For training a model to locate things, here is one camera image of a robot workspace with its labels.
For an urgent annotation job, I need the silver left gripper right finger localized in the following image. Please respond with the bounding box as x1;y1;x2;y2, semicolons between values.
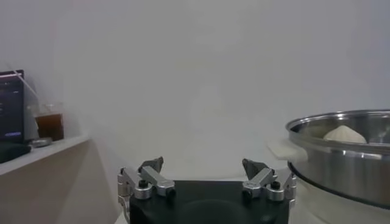
241;157;298;202

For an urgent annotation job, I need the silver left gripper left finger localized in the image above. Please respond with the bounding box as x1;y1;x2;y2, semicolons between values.
117;156;177;201

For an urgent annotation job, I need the white steamed baozi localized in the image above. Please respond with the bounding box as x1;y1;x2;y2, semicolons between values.
322;124;368;144

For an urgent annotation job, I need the steel steamer pot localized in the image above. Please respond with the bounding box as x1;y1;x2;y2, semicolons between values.
266;138;390;224

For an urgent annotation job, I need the stainless steel steamer basket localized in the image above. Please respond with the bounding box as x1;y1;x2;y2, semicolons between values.
285;109;390;210

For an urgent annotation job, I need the white side desk with cup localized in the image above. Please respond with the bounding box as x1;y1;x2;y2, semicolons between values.
0;135;121;224

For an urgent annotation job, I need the plastic cup of iced coffee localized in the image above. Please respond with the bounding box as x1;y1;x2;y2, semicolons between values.
34;102;65;141

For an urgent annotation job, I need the round dark metal disc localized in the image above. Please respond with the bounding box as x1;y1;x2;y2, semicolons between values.
30;136;53;149

